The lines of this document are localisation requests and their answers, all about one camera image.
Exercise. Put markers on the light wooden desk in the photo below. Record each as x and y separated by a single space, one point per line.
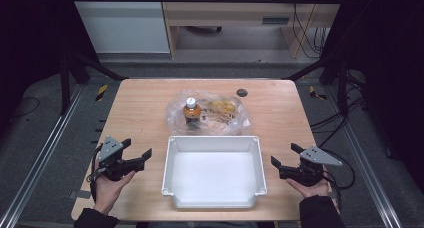
233 13

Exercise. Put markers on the white plastic bin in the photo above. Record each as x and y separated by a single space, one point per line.
213 178

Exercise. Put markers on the dark round table grommet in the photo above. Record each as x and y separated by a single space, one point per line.
242 92

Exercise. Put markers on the clear plastic bag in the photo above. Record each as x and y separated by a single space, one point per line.
230 123

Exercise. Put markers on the person's right hand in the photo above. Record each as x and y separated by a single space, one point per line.
315 190

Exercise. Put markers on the orange bottle with white cap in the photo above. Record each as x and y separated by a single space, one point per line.
192 113

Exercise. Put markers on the aluminium floor rail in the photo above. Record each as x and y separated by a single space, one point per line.
43 151
370 174

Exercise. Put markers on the yellow snack packet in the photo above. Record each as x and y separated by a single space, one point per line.
222 107

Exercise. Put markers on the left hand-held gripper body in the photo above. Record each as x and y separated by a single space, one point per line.
111 148

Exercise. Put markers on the white cabinet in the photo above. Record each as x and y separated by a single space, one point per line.
123 24

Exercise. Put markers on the black frame post with brace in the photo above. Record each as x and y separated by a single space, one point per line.
65 84
342 88

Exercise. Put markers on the grey tape piece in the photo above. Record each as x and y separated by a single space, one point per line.
80 194

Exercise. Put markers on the person's left hand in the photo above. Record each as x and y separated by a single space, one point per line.
108 193

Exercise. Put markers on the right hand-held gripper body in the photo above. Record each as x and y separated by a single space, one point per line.
316 156

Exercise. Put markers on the yellow black tape strip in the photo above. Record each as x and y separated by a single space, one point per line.
101 92
315 93

